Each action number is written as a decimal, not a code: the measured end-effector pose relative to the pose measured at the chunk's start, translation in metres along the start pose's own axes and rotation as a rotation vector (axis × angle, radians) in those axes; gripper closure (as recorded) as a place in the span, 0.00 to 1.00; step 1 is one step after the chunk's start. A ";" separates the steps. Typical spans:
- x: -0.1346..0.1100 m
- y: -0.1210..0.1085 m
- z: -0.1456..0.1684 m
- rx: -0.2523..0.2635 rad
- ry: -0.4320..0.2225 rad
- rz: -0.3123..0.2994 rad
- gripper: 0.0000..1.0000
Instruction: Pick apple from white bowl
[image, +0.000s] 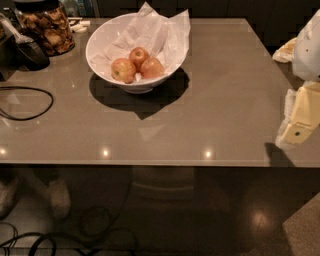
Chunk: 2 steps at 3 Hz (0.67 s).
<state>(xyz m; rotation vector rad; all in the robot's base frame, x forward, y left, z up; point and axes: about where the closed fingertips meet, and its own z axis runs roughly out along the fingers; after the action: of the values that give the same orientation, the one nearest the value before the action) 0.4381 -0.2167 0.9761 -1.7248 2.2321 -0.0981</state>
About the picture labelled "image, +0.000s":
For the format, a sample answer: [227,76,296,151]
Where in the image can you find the black cables on floor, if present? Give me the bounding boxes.
[0,206,138,256]

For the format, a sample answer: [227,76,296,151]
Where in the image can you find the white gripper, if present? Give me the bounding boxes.
[272,9,320,150]

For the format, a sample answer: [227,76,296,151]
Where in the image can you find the black cable loop on table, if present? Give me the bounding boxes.
[0,85,55,122]

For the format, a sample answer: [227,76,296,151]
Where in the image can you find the glass jar of dried chips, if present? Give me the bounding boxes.
[12,0,75,56]

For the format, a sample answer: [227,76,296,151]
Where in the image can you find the black scoop with clear handle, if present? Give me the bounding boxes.
[0,14,50,71]

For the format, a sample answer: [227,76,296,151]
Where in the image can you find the white ceramic bowl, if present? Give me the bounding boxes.
[85,12,190,95]

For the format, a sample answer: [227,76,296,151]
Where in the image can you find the white crumpled paper liner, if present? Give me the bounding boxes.
[89,1,192,83]

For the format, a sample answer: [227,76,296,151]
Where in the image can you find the left red yellow apple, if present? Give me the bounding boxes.
[111,58,136,84]

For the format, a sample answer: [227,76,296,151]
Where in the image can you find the small white items behind bowl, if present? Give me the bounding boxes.
[69,20,91,33]

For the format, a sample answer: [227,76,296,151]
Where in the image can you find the white shoe under table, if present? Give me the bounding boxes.
[48,178,71,220]

